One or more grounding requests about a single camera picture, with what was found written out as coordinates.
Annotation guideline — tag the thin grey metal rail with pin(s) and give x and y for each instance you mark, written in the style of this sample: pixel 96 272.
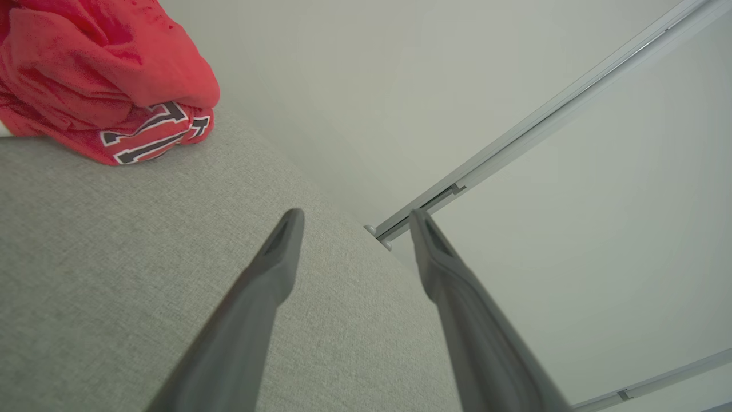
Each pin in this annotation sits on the thin grey metal rail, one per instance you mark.
pixel 657 380

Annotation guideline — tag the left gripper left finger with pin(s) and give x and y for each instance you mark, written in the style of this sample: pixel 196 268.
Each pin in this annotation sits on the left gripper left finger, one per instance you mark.
pixel 240 332

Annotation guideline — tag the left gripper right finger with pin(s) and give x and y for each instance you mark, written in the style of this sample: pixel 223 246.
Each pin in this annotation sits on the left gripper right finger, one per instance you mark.
pixel 480 343

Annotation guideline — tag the grey metal partition post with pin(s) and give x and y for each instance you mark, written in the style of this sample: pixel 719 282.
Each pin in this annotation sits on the grey metal partition post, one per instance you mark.
pixel 543 121

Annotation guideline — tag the red jersey with white sleeves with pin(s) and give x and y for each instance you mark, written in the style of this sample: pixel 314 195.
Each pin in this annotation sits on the red jersey with white sleeves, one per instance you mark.
pixel 86 57

